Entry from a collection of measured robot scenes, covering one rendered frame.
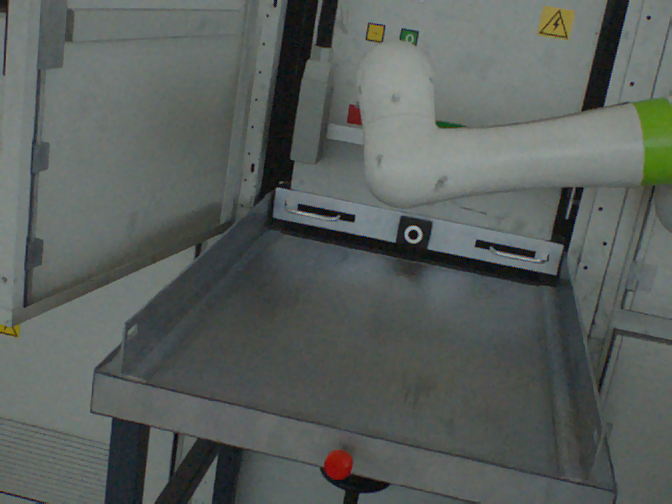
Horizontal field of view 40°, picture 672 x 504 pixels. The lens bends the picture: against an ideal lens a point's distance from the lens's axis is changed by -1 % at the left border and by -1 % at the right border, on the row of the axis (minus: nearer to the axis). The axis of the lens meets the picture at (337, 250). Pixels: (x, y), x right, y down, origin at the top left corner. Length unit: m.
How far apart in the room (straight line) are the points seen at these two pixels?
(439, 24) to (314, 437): 0.85
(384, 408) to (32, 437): 1.09
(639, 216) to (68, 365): 1.14
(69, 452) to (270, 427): 1.01
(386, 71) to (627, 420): 0.85
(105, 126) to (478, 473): 0.70
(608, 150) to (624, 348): 0.58
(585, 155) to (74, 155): 0.68
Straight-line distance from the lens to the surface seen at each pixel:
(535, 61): 1.68
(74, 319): 1.92
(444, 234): 1.72
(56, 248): 1.34
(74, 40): 1.25
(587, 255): 1.70
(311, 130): 1.61
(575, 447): 1.16
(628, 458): 1.84
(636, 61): 1.65
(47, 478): 2.12
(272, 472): 1.93
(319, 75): 1.61
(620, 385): 1.78
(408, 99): 1.26
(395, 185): 1.22
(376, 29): 1.69
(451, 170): 1.23
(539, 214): 1.72
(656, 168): 1.27
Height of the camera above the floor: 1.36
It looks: 18 degrees down
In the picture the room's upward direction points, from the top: 10 degrees clockwise
